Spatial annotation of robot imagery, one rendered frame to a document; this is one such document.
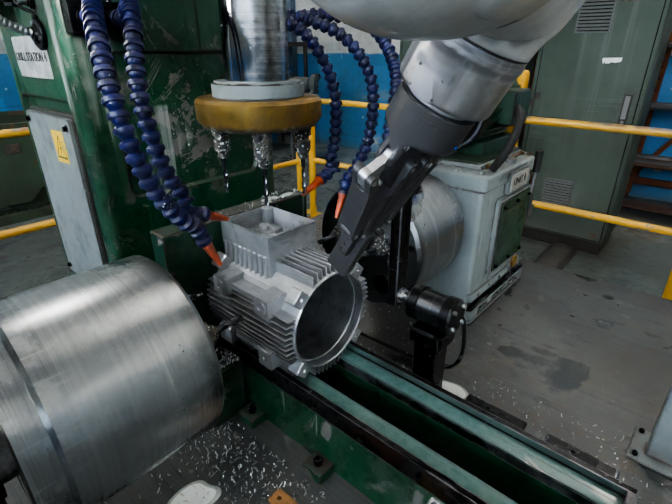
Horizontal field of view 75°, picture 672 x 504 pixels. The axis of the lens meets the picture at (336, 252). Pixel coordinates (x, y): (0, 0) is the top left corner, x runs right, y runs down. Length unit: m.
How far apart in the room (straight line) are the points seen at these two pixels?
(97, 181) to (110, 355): 0.36
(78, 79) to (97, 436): 0.48
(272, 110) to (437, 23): 0.41
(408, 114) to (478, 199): 0.60
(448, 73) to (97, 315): 0.40
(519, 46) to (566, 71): 3.25
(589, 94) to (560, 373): 2.76
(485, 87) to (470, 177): 0.61
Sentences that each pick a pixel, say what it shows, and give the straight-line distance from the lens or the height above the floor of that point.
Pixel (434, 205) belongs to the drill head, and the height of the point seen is 1.12.
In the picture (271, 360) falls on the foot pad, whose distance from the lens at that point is 0.68.
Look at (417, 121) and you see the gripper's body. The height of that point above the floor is 1.34.
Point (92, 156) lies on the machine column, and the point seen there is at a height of 1.25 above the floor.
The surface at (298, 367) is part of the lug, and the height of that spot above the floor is 0.96.
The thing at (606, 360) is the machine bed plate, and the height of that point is 0.80.
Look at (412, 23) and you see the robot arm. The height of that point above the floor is 1.40.
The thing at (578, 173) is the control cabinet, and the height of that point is 0.59.
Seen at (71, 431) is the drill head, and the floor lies 1.08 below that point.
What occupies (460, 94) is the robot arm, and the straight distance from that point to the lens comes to 0.37.
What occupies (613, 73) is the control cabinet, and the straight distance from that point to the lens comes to 3.56.
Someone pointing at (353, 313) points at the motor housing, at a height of 0.99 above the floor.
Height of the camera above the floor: 1.40
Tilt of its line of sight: 25 degrees down
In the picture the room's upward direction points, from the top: straight up
